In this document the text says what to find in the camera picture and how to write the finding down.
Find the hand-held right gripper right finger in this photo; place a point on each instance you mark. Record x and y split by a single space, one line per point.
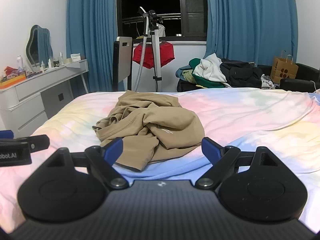
210 148

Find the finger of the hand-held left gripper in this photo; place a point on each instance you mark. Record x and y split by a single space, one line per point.
37 142
6 134

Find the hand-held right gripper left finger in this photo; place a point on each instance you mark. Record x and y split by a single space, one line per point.
113 150

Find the tan printed t-shirt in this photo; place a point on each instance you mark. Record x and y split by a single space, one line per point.
150 122

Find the white dressing table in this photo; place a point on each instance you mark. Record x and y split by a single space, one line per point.
30 90

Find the orange storage box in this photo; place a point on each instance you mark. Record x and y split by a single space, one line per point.
12 81

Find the green garment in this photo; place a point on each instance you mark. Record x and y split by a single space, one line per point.
207 82

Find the white spray can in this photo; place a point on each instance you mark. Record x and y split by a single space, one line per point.
19 62

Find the yellow-green garment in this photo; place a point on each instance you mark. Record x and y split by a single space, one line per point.
188 76

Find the white hoodie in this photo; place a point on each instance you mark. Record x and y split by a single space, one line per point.
212 70

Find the teal garment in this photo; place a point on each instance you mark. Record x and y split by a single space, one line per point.
181 71

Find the tall white bottle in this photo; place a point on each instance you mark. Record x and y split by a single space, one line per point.
61 58

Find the white patterned cloth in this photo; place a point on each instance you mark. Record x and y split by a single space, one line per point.
267 82

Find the white folded board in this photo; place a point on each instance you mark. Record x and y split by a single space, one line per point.
123 60

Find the white tissue box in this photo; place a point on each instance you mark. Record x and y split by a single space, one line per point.
75 58

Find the wavy mirror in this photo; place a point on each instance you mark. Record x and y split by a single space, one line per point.
40 45

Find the red garment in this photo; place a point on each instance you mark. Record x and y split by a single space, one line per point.
167 53

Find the brown paper bag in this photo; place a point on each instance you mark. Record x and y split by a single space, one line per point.
282 70

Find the black sofa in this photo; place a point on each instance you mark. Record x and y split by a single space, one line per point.
305 75

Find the blue curtain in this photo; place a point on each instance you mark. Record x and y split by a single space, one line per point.
92 30
250 17

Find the white hanging garment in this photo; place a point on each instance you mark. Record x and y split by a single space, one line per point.
161 30

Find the metal drying rail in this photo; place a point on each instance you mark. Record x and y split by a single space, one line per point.
170 17

